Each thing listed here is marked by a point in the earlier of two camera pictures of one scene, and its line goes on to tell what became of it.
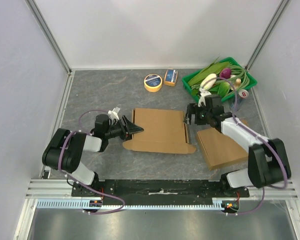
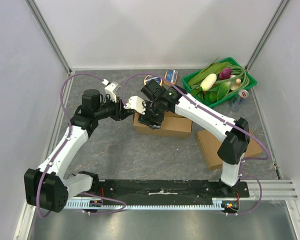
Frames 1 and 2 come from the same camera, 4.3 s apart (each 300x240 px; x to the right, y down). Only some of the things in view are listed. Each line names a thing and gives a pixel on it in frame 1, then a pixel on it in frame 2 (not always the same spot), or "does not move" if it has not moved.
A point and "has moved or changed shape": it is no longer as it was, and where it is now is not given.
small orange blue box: [171, 77] does not move
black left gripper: [131, 128] to [120, 112]
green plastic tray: [226, 79] does not move
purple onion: [225, 73] does not move
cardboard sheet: [164, 131] has moved or changed shape
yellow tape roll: [153, 82] does not move
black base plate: [153, 189] does not move
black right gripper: [195, 114] to [150, 116]
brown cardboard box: [219, 150] does not move
